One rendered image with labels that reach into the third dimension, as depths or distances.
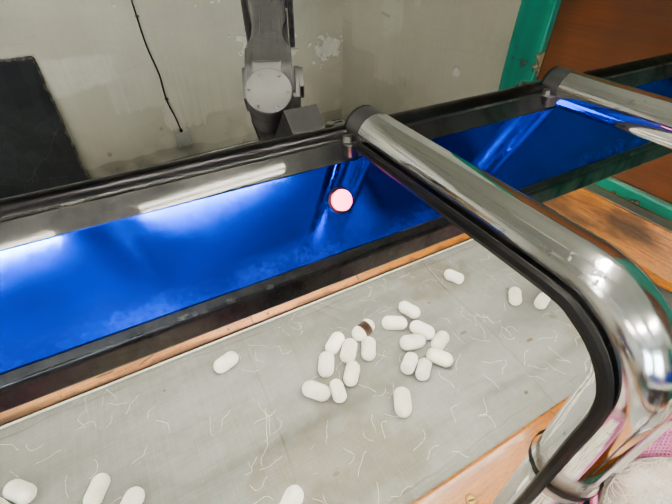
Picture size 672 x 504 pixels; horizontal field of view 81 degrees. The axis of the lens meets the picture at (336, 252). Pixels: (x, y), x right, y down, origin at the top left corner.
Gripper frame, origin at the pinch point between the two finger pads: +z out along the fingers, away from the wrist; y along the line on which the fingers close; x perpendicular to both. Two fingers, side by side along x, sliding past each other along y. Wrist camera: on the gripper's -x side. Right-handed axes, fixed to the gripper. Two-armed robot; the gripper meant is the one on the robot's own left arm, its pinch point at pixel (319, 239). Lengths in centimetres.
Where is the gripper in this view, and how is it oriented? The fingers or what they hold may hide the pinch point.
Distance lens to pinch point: 54.5
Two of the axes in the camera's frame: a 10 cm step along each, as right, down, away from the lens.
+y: 8.8, -3.1, 3.7
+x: -3.1, 2.2, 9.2
